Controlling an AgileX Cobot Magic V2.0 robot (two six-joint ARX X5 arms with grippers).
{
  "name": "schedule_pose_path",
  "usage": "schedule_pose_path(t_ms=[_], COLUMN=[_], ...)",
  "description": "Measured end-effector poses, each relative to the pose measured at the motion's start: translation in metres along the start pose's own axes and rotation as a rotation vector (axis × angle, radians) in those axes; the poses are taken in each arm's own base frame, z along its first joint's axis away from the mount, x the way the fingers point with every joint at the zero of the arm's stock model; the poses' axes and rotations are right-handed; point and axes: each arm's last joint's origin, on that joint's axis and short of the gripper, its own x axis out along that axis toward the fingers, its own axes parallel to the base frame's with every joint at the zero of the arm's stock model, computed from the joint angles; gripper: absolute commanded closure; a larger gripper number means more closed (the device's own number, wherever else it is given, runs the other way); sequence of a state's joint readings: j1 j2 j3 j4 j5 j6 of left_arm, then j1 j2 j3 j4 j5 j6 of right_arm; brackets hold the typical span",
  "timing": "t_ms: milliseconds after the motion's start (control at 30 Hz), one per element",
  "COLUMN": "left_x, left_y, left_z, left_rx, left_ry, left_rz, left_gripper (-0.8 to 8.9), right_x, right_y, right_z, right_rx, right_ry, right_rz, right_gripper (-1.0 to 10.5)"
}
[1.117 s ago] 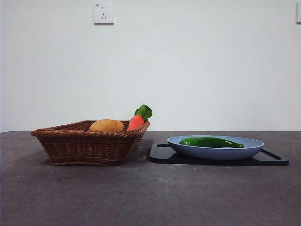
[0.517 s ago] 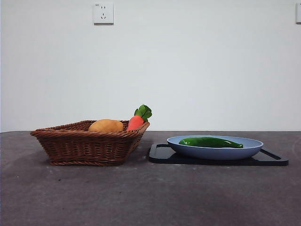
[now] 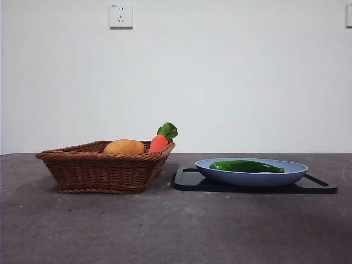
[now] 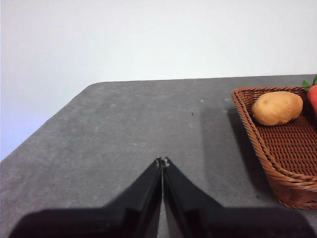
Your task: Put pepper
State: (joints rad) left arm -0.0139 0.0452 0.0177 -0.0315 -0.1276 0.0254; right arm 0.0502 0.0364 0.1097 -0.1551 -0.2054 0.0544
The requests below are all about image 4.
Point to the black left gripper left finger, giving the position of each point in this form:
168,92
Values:
111,223

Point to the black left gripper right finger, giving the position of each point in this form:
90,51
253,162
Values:
223,223

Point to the brown wicker basket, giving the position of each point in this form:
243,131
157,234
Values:
284,143

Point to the yellow-brown potato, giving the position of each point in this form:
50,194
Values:
277,107

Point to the orange carrot with green leaves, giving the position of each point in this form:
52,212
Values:
314,96

